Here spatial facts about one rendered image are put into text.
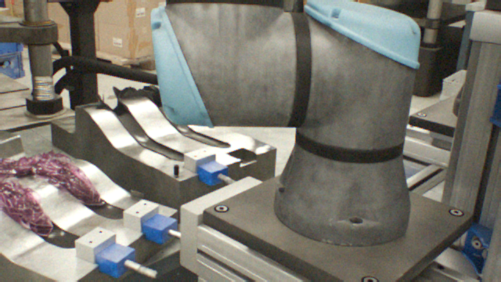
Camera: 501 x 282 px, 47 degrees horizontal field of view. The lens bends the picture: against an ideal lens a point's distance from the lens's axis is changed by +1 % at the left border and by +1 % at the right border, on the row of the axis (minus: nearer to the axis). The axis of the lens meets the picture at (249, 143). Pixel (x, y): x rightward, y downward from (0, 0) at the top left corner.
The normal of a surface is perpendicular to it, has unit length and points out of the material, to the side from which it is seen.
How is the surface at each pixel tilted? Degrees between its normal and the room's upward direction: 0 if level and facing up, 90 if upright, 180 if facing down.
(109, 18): 80
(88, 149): 90
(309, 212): 73
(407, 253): 0
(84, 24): 90
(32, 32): 90
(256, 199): 0
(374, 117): 90
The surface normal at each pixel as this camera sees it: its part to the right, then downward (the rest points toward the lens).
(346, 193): -0.15, 0.06
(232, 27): 0.18, 0.17
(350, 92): 0.09, 0.43
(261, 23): 0.62, 0.14
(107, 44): -0.55, 0.29
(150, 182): -0.72, 0.22
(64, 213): 0.44, -0.73
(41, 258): 0.05, -0.93
